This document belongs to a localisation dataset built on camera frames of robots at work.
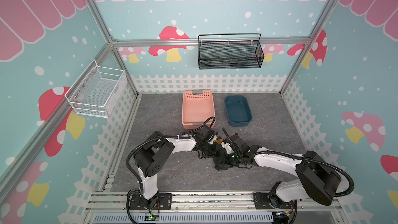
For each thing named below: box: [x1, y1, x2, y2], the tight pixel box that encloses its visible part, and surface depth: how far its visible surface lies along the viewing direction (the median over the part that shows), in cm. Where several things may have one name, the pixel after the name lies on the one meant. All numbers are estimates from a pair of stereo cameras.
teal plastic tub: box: [224, 95, 253, 127], surface depth 111 cm
